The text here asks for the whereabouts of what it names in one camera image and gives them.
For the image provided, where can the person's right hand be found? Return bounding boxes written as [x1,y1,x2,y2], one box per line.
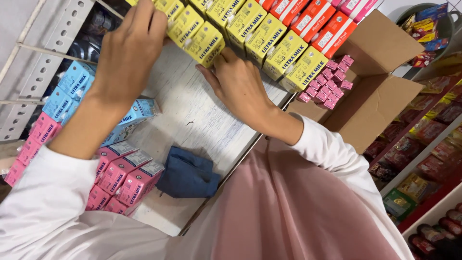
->
[196,48,279,128]

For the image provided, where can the person's left hand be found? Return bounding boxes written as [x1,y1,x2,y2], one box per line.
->
[88,0,169,110]

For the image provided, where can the yellow milk carton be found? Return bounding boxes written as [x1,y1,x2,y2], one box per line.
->
[183,21,226,69]
[166,4,205,48]

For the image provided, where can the pack of clear water bottles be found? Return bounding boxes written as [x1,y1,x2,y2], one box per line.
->
[67,4,121,64]

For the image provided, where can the stack of light blue cartons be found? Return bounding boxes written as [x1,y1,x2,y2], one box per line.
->
[41,61,161,148]

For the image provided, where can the row of yellow cartons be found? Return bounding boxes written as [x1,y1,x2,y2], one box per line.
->
[124,0,330,94]

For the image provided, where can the pile of small pink cartons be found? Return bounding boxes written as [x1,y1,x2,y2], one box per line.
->
[296,54,355,111]

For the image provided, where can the blue folded cloth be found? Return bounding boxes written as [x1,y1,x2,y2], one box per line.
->
[156,146,222,199]

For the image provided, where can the stack of pink milk cartons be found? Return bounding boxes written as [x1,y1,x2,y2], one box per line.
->
[4,112,165,217]

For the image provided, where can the person's pink garment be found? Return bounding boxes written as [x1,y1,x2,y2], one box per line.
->
[173,135,409,260]

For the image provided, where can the brown cardboard box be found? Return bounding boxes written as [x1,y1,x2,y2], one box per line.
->
[285,9,426,156]

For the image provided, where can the pink white juice carton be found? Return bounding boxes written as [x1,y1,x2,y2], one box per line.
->
[336,0,378,24]

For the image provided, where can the person's white shirt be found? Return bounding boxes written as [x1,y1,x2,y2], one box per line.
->
[0,114,416,260]

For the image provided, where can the shelf rack of snack packets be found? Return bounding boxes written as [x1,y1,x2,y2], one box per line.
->
[363,69,462,260]

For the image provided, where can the green basin of snack packets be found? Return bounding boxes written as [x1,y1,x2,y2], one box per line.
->
[395,3,462,69]

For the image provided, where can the white metal wire frame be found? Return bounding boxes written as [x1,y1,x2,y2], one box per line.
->
[0,0,124,107]

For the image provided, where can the white perforated metal post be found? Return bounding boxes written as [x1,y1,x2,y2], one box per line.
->
[0,0,96,142]

